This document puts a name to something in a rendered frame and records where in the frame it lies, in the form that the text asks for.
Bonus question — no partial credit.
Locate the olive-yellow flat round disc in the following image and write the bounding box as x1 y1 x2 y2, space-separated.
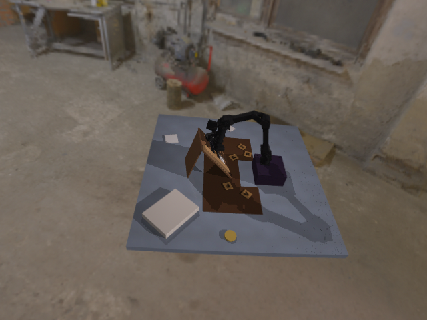
224 230 236 242

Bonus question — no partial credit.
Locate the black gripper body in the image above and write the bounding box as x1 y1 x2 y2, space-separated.
215 131 225 151

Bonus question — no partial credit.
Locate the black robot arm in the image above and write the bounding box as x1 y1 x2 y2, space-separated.
205 110 272 166

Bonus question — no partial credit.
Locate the white square tile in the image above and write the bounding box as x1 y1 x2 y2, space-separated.
165 134 179 143

